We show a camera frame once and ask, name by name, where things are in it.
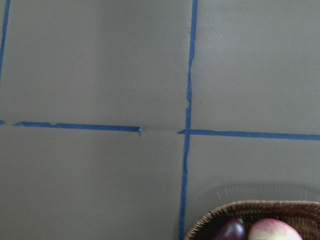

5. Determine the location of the brown wicker fruit basket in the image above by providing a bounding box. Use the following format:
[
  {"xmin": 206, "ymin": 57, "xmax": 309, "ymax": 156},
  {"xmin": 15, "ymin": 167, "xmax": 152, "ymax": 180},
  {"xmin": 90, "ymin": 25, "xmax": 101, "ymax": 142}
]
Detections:
[{"xmin": 184, "ymin": 200, "xmax": 320, "ymax": 240}]

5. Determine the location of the dark purple plum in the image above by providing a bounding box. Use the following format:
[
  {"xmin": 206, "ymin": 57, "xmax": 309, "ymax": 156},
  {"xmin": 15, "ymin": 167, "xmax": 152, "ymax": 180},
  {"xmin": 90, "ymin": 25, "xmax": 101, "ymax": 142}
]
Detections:
[{"xmin": 211, "ymin": 217, "xmax": 247, "ymax": 240}]

